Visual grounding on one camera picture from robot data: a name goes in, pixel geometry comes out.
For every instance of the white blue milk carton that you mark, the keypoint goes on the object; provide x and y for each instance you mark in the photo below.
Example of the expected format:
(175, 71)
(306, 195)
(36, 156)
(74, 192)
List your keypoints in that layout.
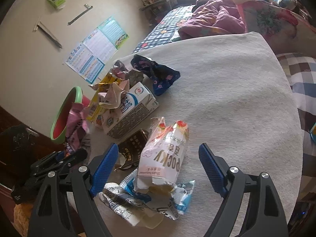
(134, 107)

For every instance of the grey cloth mat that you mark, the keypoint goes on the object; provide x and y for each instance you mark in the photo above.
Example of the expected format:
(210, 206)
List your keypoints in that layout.
(235, 97)

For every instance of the red bin with green rim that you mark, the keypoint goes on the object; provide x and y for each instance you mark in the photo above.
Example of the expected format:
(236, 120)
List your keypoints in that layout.
(58, 129)

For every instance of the blue white crumpled wrapper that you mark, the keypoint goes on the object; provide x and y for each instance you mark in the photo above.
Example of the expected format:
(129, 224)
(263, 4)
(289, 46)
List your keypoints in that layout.
(146, 210)

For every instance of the dark brown snack packet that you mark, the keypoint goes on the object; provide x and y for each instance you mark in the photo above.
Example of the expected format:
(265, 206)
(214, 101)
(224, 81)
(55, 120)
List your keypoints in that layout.
(130, 150)

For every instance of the metal wall bracket right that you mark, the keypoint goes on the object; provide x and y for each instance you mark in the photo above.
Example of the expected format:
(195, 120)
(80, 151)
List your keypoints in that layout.
(88, 8)

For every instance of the green wall box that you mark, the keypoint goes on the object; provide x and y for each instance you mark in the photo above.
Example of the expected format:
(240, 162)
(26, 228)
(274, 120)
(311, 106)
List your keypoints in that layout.
(57, 4)

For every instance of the metal wall bracket left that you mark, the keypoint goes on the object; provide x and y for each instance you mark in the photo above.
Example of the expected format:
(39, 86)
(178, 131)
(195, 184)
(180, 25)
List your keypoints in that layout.
(39, 25)

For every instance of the pink Pocky box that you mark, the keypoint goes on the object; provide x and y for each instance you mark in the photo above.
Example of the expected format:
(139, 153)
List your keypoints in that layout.
(162, 157)

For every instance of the pink Pocky foil wrapper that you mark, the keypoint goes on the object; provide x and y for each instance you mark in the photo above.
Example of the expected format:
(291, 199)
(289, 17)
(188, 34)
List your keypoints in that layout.
(77, 131)

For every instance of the crumpled pale pink paper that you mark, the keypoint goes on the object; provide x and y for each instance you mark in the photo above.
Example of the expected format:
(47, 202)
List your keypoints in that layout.
(112, 98)

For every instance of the silver pink foil wrapper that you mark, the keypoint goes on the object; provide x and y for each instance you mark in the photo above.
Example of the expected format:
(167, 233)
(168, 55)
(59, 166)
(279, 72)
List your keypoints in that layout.
(122, 72)

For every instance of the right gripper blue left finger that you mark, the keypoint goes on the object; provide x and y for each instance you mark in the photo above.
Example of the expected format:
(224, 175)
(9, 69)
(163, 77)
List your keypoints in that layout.
(100, 169)

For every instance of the educational wall posters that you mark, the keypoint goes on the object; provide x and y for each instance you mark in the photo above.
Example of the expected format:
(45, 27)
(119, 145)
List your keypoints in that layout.
(90, 56)

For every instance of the small shelf with items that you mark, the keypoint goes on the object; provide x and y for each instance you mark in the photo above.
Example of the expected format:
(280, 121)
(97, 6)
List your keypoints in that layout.
(155, 10)

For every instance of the floral pink pillow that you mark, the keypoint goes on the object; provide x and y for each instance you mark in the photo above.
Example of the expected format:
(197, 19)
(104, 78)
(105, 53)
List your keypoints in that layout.
(284, 30)

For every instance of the metal wall bracket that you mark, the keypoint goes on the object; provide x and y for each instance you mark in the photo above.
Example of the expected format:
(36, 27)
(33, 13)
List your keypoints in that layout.
(39, 25)
(88, 8)

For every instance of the yellow snack wrapper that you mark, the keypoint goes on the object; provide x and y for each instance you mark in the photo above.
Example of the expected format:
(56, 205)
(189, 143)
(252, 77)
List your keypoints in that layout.
(101, 87)

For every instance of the plaid blanket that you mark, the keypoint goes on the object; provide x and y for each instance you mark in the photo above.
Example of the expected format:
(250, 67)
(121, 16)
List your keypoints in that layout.
(300, 72)

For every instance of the dark blue floral wrapper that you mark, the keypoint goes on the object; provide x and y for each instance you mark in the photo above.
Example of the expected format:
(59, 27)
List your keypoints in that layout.
(162, 76)

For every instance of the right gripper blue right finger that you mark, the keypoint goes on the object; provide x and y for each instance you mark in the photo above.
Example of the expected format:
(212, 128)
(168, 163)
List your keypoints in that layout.
(215, 168)

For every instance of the blue checked bed sheet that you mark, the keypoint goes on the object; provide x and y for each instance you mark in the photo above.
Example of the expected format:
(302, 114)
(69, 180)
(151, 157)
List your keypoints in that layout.
(167, 30)

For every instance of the purple quilt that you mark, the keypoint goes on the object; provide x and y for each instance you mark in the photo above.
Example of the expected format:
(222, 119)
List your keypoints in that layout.
(212, 17)

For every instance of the yellow plush toy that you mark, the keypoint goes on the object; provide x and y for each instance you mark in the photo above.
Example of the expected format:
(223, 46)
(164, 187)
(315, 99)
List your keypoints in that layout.
(22, 214)

